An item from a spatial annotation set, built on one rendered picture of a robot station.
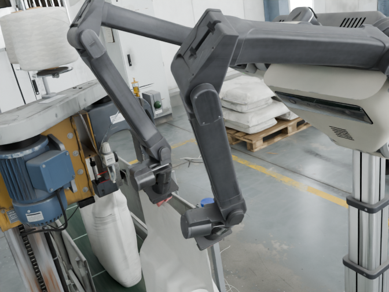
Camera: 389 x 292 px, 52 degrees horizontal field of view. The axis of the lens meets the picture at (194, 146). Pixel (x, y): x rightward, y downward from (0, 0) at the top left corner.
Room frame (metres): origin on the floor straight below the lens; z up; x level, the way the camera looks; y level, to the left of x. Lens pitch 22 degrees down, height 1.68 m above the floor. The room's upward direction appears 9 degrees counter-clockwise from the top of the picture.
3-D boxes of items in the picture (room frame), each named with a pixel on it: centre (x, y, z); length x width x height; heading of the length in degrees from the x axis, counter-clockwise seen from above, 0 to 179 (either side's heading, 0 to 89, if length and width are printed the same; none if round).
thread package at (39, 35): (1.19, 0.38, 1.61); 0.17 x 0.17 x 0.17
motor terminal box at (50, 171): (1.05, 0.41, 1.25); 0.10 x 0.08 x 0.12; 145
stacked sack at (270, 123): (4.25, -0.61, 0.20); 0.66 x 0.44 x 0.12; 30
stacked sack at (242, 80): (4.45, -0.54, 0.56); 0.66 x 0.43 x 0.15; 117
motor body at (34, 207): (1.10, 0.50, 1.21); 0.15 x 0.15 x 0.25
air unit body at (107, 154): (1.32, 0.31, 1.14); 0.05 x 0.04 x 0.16; 120
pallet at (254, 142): (4.44, -0.89, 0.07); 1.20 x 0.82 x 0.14; 122
